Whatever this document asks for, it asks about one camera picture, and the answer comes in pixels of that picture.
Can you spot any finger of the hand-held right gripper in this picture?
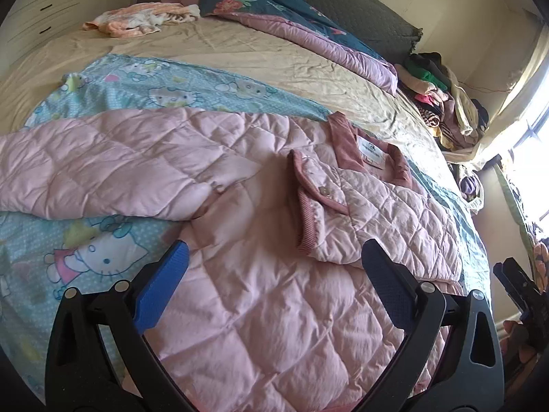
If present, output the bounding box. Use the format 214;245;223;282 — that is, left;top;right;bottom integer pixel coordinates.
492;257;545;310

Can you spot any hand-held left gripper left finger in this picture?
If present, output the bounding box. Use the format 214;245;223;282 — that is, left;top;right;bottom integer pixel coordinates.
45;239;198;412

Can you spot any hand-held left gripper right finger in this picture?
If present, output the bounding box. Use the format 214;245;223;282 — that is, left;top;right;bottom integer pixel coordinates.
361;238;506;412

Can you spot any pink quilted jacket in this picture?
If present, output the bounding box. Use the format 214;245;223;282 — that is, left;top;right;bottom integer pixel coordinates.
0;107;466;412

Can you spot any pile of clothes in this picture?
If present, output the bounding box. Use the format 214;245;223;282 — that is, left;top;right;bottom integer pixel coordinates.
395;51;490;153

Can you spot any orange floral cloth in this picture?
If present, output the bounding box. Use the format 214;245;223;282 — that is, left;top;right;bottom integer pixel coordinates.
502;240;549;363

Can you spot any purple cloth bundle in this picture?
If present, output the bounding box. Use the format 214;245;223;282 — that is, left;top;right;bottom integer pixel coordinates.
455;163;485;215

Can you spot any window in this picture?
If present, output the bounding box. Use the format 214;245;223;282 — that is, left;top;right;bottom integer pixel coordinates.
510;107;549;224

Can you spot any beige curtain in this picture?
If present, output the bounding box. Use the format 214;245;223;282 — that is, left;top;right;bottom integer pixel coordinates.
472;30;549;168

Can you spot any cartoon cat printed blanket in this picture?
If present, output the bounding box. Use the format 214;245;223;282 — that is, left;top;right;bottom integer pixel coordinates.
0;54;492;396

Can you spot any beige bed sheet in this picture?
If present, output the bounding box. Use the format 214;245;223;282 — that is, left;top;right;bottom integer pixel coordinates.
0;17;462;194

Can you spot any orange and white crumpled cloth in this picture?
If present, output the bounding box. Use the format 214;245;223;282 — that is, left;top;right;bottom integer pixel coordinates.
81;2;201;38

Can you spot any teal floral quilt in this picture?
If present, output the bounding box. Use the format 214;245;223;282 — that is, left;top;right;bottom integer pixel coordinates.
184;0;399;95

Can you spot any white wardrobe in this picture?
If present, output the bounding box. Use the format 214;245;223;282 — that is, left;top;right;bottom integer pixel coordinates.
0;0;138;65

